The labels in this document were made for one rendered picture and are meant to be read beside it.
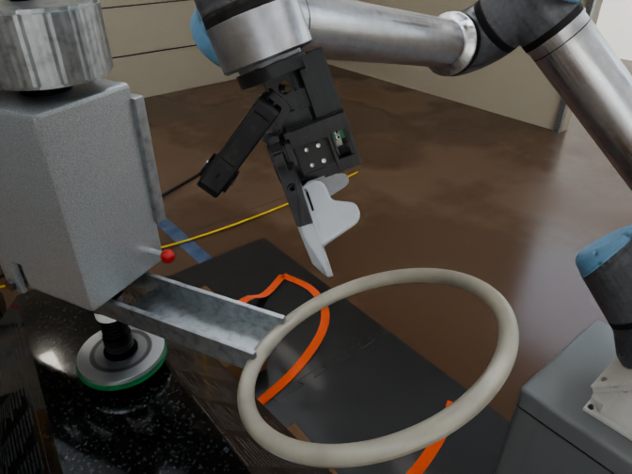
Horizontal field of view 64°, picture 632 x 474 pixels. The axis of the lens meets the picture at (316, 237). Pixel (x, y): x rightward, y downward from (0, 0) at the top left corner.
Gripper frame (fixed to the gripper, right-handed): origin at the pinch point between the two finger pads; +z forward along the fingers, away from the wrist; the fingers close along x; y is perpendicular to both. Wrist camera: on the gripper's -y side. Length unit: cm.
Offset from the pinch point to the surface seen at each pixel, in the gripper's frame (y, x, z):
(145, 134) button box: -31, 53, -15
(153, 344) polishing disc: -56, 61, 34
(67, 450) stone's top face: -72, 36, 40
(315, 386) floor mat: -41, 137, 118
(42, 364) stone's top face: -86, 61, 29
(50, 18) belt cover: -30, 34, -37
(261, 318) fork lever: -21, 41, 26
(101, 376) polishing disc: -66, 51, 33
